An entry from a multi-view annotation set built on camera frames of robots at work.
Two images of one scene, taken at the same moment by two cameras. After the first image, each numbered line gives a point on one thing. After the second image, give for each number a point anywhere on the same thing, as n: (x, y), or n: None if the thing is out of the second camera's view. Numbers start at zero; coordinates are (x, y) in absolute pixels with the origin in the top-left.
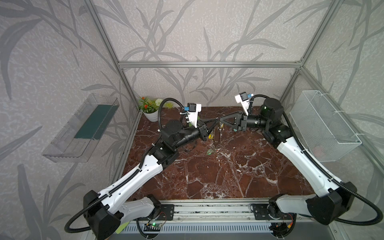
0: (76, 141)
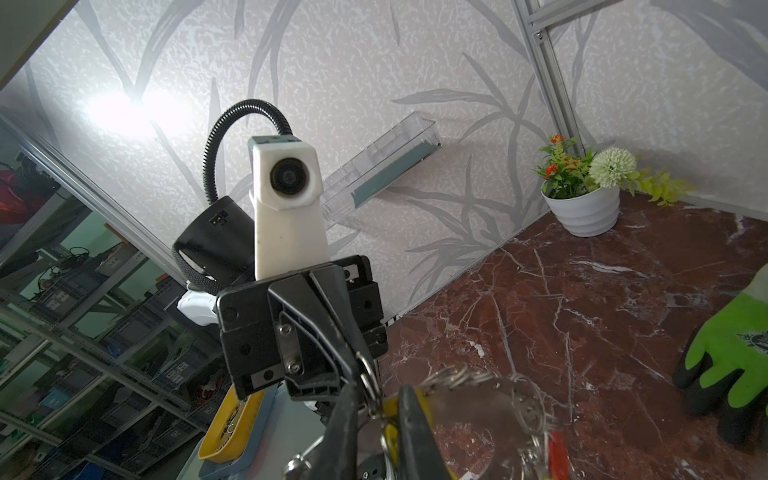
0: (409, 145)
